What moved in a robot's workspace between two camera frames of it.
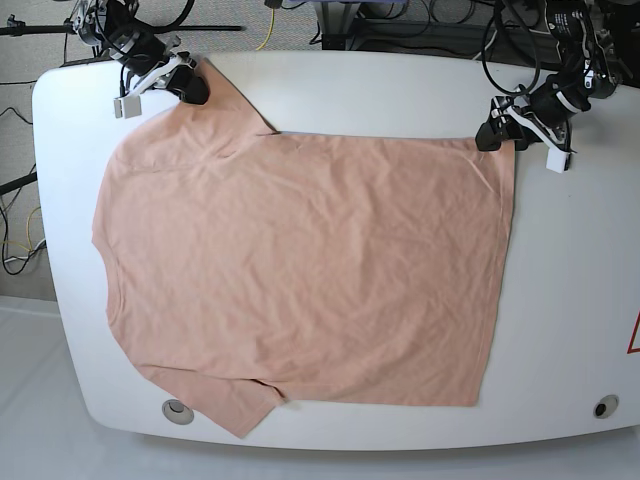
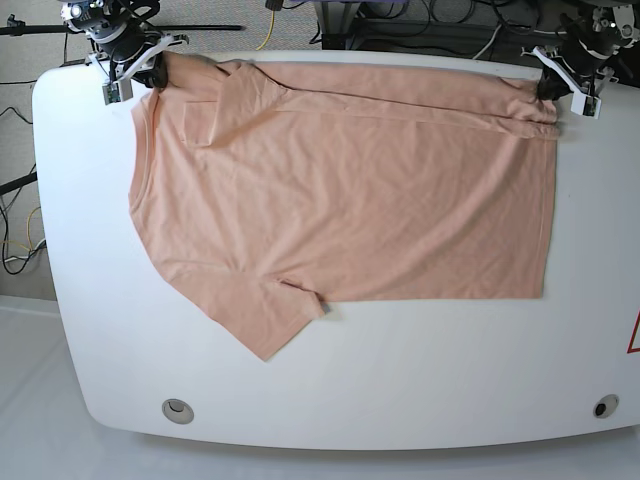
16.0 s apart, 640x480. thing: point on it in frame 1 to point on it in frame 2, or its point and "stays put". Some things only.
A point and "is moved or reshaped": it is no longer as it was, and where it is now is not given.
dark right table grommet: [606, 406] stays put
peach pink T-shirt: [252, 267] is moved or reshaped
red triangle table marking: [630, 348] stays put
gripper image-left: [191, 87] to [127, 55]
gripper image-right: [489, 136] to [584, 70]
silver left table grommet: [177, 412] stays put
